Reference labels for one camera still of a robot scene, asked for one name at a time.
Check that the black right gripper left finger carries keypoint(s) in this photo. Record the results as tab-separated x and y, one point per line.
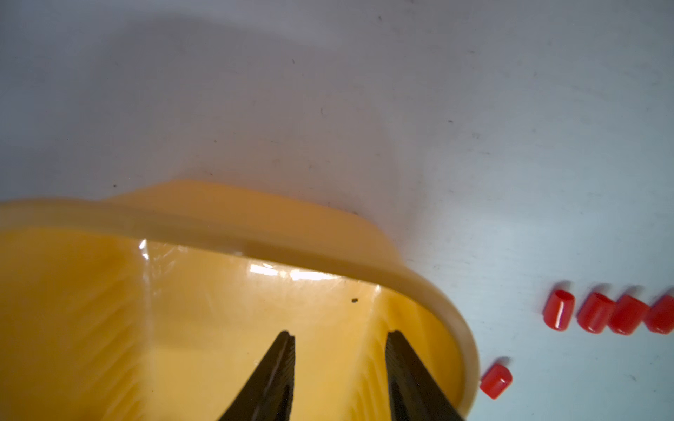
268	394

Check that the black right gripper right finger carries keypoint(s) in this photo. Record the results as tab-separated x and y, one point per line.
413	393

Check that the red sleeve two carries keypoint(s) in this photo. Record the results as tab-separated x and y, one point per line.
496	380

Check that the yellow plastic storage box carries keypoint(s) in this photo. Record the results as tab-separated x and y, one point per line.
159	304

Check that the red sleeve one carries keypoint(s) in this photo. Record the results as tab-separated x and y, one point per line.
559	310

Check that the red sleeve twelve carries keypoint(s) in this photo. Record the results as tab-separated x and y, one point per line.
595	313

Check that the red sleeve thirteen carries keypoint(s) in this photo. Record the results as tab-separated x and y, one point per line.
628	314

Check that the red sleeve three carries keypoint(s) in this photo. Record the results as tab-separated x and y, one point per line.
660	318

